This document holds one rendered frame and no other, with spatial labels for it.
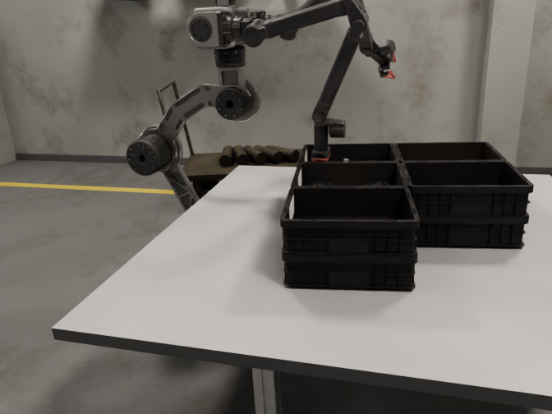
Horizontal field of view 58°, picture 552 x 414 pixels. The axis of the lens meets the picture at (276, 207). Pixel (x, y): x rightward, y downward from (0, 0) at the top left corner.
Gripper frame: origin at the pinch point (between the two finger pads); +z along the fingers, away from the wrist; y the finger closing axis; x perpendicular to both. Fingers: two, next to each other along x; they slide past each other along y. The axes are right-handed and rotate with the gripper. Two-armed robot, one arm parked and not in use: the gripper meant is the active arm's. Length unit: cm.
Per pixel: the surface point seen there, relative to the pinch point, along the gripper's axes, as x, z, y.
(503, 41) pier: -106, -32, 252
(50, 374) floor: 118, 89, -47
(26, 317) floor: 163, 90, -8
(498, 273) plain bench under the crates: -64, 16, -48
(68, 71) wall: 327, -7, 290
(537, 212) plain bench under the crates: -86, 16, 6
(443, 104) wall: -67, 24, 282
